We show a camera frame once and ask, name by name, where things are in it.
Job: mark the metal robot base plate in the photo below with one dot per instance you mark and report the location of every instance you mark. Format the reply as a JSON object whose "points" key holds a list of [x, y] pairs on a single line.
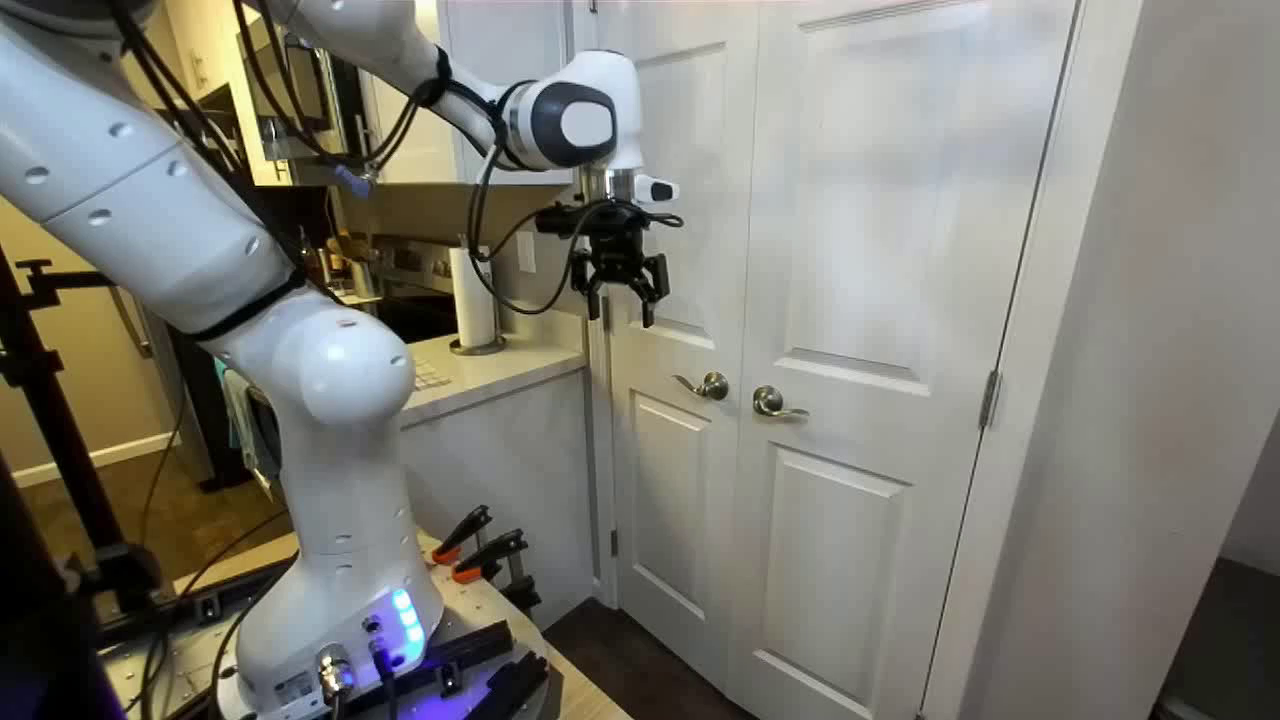
{"points": [[443, 700]]}

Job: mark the white panelled pantry door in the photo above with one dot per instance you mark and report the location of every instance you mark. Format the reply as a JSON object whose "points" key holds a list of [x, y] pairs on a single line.
{"points": [[681, 507], [883, 264]]}

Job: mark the black base mounting bracket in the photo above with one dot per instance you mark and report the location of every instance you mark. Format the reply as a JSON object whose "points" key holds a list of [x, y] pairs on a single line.
{"points": [[512, 685], [455, 657]]}

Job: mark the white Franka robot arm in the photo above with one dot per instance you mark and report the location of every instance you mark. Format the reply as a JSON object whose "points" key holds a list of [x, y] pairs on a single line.
{"points": [[335, 402]]}

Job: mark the black foreground post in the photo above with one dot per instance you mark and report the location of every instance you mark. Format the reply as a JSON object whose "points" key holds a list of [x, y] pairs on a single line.
{"points": [[41, 642]]}

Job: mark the orange tipped black clamp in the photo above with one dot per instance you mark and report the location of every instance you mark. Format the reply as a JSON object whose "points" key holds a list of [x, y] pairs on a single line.
{"points": [[460, 536], [489, 558]]}

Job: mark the black tripod stand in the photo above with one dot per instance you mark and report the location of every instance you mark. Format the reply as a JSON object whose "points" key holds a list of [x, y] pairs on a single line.
{"points": [[54, 425]]}

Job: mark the metal door hinge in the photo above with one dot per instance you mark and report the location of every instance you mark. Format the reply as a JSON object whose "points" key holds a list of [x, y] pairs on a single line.
{"points": [[612, 543], [990, 397]]}

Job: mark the all black bar clamp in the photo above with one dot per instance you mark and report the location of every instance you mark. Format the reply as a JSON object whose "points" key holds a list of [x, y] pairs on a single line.
{"points": [[522, 594]]}

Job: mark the white paper towel roll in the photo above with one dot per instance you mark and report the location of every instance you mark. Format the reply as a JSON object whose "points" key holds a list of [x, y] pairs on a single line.
{"points": [[479, 301]]}

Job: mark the white door frame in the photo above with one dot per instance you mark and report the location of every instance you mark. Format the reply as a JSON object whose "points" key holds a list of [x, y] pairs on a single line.
{"points": [[1020, 443]]}

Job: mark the teal hanging towel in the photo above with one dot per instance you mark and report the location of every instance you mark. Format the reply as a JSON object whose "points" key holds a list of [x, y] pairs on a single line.
{"points": [[250, 425]]}

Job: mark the white kitchen counter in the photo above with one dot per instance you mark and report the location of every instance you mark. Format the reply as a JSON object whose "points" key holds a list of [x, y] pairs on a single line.
{"points": [[506, 464]]}

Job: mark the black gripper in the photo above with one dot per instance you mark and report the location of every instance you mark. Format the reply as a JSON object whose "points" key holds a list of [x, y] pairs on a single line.
{"points": [[612, 231]]}

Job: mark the black trash bin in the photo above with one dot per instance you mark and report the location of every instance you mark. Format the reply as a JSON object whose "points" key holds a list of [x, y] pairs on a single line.
{"points": [[1226, 642]]}

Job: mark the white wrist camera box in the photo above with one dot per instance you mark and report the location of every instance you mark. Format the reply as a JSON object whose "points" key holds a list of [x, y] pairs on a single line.
{"points": [[644, 189]]}

